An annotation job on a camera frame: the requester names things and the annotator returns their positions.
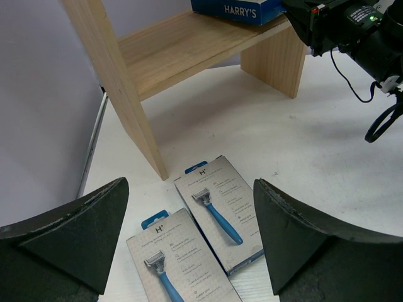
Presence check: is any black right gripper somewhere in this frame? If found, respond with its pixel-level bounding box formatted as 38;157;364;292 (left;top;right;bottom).
281;1;397;57

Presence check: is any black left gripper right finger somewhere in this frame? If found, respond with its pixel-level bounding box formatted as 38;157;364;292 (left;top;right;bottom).
253;179;402;301

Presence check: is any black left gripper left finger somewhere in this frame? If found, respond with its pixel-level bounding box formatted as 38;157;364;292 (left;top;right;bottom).
1;177;129;301

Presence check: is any blue Harry's razor box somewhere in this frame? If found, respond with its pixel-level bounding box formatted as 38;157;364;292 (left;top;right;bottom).
190;0;286;26

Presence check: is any grey Harry's razor box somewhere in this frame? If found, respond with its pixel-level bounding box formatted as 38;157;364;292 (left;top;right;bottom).
127;208;240;301
174;155;264;276

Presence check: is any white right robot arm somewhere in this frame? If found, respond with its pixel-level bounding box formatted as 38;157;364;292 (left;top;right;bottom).
281;1;402;143

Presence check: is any wooden two-tier shelf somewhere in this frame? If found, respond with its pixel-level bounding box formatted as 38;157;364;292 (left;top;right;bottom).
62;1;307;180

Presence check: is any aluminium table frame rail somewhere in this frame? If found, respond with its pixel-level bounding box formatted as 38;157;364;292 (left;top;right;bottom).
76;86;109;199

